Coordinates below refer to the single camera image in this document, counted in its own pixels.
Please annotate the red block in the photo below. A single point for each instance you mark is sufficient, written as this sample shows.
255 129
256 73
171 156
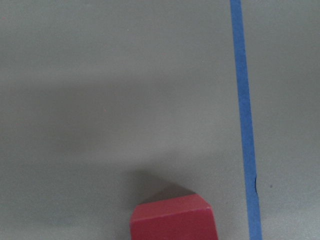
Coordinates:
187 217

